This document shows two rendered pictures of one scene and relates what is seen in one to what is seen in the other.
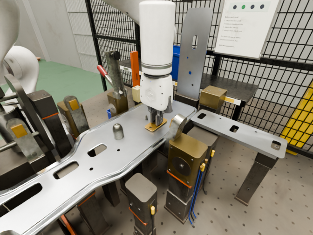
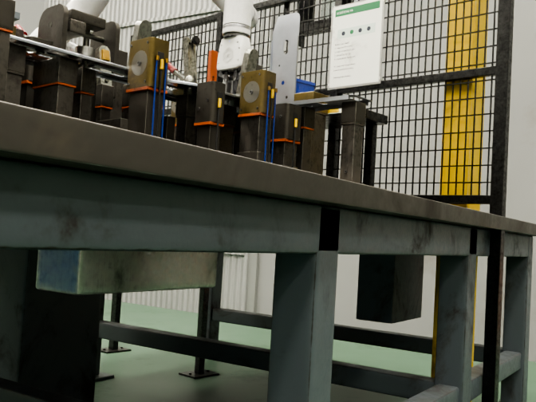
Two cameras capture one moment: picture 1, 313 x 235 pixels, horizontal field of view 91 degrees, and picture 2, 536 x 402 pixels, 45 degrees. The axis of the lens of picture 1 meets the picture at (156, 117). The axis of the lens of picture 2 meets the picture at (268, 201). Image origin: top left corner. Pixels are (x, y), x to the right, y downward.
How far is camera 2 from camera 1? 1.65 m
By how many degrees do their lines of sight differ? 37
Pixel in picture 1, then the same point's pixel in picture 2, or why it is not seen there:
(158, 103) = (234, 59)
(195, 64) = (288, 69)
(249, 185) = (345, 164)
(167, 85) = (245, 42)
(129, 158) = not seen: hidden behind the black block
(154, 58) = (234, 17)
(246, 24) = (357, 48)
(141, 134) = not seen: hidden behind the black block
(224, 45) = (340, 77)
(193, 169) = (261, 85)
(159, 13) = not seen: outside the picture
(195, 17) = (285, 23)
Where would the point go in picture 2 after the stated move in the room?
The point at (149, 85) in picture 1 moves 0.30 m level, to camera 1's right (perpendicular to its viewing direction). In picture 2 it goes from (227, 45) to (329, 51)
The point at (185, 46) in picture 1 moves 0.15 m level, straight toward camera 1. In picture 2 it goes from (276, 53) to (267, 41)
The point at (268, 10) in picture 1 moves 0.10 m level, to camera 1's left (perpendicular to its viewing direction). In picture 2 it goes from (376, 31) to (347, 29)
